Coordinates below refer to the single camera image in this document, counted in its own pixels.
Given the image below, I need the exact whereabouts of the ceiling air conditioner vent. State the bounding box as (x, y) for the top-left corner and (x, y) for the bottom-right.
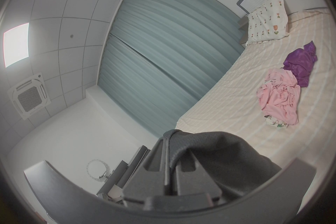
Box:
(7, 72), (51, 120)

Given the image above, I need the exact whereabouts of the square ceiling light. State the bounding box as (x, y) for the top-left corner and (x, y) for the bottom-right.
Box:
(3, 23), (30, 68)

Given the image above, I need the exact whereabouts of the white printed garment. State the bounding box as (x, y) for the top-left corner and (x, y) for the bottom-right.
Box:
(263, 113), (289, 129)

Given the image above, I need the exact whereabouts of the dark grey garment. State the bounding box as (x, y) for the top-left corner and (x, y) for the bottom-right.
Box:
(163, 129), (282, 203)

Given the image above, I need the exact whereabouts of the white printed pillow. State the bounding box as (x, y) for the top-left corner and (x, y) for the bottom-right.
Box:
(245, 0), (290, 47)

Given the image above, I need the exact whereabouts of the purple garment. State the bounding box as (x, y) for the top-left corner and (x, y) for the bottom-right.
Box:
(282, 40), (318, 88)

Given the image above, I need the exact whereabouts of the pink garment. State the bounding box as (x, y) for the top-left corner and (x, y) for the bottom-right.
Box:
(257, 68), (301, 125)

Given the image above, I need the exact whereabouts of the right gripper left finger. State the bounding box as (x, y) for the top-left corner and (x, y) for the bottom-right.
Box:
(122, 136), (174, 204)

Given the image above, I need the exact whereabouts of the bed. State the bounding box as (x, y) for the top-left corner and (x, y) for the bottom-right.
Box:
(174, 0), (335, 200)

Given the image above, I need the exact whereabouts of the dark grey wall fixture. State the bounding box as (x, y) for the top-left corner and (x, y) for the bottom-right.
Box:
(97, 146), (151, 198)

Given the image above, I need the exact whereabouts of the white wall ring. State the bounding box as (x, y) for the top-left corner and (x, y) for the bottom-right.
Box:
(87, 159), (109, 182)

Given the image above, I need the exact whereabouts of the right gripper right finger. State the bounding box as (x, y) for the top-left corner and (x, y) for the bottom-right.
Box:
(174, 151), (222, 203)

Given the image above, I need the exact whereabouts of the blue-green curtain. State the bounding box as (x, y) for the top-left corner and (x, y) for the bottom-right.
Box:
(97, 33), (208, 138)
(109, 0), (246, 103)

